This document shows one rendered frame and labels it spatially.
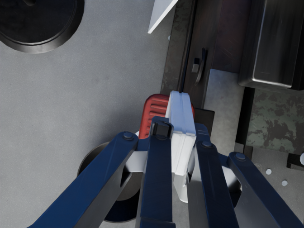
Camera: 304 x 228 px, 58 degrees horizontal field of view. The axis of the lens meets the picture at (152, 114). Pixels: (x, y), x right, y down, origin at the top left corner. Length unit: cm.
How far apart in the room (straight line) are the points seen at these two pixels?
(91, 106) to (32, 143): 27
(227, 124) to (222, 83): 7
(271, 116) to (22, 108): 94
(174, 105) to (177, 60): 88
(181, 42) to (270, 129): 69
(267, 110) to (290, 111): 4
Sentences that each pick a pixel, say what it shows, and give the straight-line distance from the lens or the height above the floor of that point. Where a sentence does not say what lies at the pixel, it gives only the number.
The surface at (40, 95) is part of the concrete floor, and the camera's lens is 116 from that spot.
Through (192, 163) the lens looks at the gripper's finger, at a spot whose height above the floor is 92.
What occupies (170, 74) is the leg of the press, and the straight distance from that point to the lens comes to 106.
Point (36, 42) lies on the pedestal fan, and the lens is 116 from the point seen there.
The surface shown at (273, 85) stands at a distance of 42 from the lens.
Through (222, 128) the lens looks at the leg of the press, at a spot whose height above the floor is 64.
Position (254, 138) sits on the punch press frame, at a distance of 46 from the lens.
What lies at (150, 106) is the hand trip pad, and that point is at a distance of 31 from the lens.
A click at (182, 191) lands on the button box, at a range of 47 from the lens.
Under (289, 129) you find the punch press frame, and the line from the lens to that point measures 48.
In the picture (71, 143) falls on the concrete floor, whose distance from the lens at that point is 112.
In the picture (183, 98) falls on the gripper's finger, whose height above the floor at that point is 87.
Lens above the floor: 107
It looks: 89 degrees down
